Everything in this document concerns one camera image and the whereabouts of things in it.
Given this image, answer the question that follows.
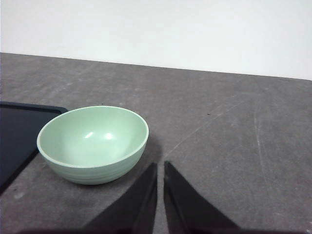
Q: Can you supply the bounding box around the light green ribbed bowl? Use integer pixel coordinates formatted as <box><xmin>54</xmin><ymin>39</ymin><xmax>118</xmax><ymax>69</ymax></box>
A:
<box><xmin>37</xmin><ymin>105</ymin><xmax>149</xmax><ymax>185</ymax></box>

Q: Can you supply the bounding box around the dark teal rectangular tray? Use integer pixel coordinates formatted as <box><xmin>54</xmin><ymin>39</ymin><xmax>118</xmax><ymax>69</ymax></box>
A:
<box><xmin>0</xmin><ymin>101</ymin><xmax>68</xmax><ymax>196</ymax></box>

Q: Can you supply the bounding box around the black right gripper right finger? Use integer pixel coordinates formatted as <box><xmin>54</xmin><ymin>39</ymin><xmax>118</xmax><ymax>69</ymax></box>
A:
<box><xmin>164</xmin><ymin>161</ymin><xmax>240</xmax><ymax>234</ymax></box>

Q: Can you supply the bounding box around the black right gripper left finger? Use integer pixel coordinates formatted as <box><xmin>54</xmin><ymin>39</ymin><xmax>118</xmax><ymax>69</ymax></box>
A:
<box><xmin>85</xmin><ymin>163</ymin><xmax>158</xmax><ymax>234</ymax></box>

